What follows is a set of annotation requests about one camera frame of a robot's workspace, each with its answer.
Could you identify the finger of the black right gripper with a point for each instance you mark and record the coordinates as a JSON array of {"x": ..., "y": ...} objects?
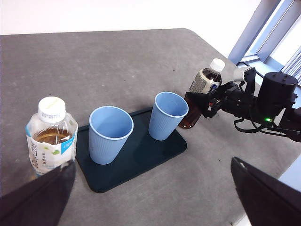
[{"x": 200, "y": 101}]

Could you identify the blue window frame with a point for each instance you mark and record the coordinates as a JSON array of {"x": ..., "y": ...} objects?
[{"x": 249, "y": 35}]

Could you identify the dark oolong tea bottle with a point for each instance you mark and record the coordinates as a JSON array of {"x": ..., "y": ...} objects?
[{"x": 202, "y": 80}]

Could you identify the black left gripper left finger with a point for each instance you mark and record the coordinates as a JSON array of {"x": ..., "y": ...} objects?
[{"x": 35, "y": 204}]

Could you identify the jasmine tea bottle white label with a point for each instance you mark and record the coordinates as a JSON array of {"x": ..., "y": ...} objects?
[{"x": 51, "y": 146}]

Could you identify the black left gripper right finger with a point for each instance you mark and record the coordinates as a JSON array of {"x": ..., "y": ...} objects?
[{"x": 270, "y": 202}]

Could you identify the dark rectangular tray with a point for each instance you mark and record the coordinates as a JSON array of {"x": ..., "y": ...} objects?
[{"x": 141, "y": 160}]

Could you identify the blue ribbed plastic cup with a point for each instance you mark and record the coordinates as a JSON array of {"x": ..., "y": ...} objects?
[
  {"x": 162, "y": 127},
  {"x": 105, "y": 148}
]

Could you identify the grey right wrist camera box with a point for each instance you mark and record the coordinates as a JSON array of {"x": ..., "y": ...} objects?
[{"x": 238, "y": 74}]

